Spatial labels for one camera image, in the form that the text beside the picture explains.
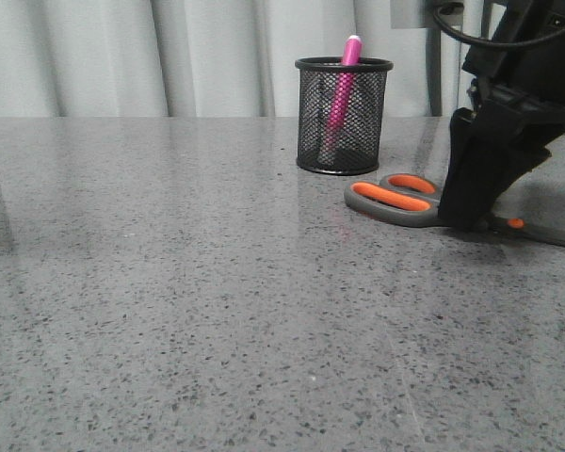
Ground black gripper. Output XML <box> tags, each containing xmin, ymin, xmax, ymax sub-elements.
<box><xmin>438</xmin><ymin>1</ymin><xmax>565</xmax><ymax>231</ymax></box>

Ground grey orange scissors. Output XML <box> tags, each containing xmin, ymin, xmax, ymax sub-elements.
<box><xmin>344</xmin><ymin>173</ymin><xmax>565</xmax><ymax>247</ymax></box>

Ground pink marker pen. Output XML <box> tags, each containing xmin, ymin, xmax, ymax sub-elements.
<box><xmin>317</xmin><ymin>35</ymin><xmax>363</xmax><ymax>166</ymax></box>

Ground black mesh pen holder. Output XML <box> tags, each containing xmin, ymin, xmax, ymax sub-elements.
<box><xmin>295</xmin><ymin>56</ymin><xmax>394</xmax><ymax>176</ymax></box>

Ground grey curtain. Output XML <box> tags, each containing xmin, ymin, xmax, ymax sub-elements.
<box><xmin>0</xmin><ymin>1</ymin><xmax>469</xmax><ymax>117</ymax></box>

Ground black cable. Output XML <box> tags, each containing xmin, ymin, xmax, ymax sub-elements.
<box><xmin>431</xmin><ymin>3</ymin><xmax>565</xmax><ymax>49</ymax></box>

